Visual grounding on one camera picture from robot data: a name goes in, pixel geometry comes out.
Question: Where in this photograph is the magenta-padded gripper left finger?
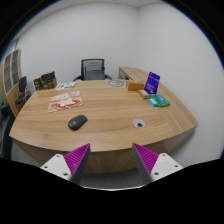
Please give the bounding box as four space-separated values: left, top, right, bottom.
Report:
40 143 92 185

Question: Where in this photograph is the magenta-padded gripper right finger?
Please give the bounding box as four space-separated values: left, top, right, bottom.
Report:
131 142 184 185

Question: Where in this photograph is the black computer mouse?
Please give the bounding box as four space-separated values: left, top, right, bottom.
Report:
67 114 88 131

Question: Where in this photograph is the cartoon dog print mouse pad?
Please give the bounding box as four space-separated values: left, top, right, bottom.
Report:
47 90 84 113

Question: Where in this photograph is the blue flat box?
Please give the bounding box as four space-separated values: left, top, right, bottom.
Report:
147 97 160 108

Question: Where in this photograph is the green flat box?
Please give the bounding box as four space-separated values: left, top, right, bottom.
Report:
151 93 171 108

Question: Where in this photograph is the small tan flat box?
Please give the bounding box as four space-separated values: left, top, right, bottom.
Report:
137 89 152 100

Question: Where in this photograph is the orange-brown small box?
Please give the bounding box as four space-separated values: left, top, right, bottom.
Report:
126 81 146 92

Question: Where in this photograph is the white leaflet with coloured prints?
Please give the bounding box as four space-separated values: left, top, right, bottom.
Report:
55 81 77 91

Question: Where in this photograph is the purple standing card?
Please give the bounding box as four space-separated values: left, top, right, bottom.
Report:
143 71 161 95

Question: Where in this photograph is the large black office chair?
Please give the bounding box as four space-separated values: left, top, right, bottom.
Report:
0 103 16 159

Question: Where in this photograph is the dark brown cardboard box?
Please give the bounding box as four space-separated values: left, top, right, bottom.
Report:
41 79 58 90

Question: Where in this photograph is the round grey disc pad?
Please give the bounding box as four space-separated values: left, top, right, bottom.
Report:
107 79 128 89

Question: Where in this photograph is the wooden side cabinet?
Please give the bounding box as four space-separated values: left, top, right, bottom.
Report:
117 66 149 84

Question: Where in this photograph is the black cardboard box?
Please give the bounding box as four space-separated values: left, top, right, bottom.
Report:
40 70 56 83

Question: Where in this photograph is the grey backpack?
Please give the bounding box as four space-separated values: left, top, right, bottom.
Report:
84 63 103 81

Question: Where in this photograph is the black mesh office chair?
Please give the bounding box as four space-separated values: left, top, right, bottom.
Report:
72 58 113 82

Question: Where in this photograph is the small black chair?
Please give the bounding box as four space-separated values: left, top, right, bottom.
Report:
14 75 33 106

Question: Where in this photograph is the wooden shelf unit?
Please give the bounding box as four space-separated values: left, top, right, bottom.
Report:
0 48 24 118

